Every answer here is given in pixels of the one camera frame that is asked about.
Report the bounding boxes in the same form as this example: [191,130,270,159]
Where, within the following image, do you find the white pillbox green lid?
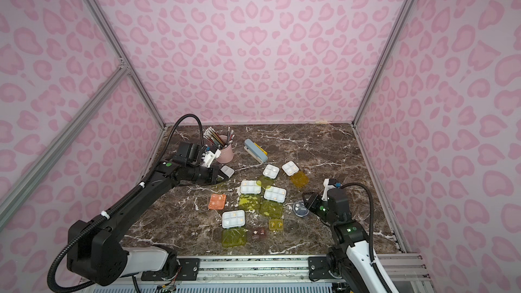
[259,186,287,219]
[221,210,248,248]
[256,164,280,189]
[221,165,235,178]
[238,180,262,211]

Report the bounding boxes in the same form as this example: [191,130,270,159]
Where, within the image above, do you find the small yellow pillbox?
[268,219,284,231]

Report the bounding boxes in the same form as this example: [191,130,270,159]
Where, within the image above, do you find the small dark red pillbox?
[252,228,267,240]

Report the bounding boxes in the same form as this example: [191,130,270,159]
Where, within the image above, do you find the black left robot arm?
[65,162,235,286]

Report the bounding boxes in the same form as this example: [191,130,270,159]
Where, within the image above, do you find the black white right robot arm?
[303,188,398,292]

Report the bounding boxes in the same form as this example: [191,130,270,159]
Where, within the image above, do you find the pink pencil cup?
[217,135,234,164]

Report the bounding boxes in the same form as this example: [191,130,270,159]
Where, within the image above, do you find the white pillbox yellow lid far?
[282,161,309,189]

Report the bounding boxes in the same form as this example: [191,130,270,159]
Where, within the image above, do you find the orange square pillbox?
[208,193,227,210]

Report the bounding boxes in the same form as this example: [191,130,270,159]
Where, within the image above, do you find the coloured pencils bundle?
[203,127,235,149]

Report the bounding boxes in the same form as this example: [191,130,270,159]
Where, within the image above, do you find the blue grey stapler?
[244,138,268,164]

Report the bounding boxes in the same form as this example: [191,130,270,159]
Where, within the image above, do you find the white pillbox green lid back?
[256,164,280,189]

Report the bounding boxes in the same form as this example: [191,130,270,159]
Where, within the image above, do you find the white pillbox green lid front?
[221,210,248,248]

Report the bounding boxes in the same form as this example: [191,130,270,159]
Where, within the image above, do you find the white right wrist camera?
[322,179,341,202]

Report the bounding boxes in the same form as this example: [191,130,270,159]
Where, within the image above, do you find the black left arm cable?
[46,113,204,293]

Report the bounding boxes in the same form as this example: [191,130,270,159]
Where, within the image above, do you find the aluminium front rail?
[75,254,339,293]

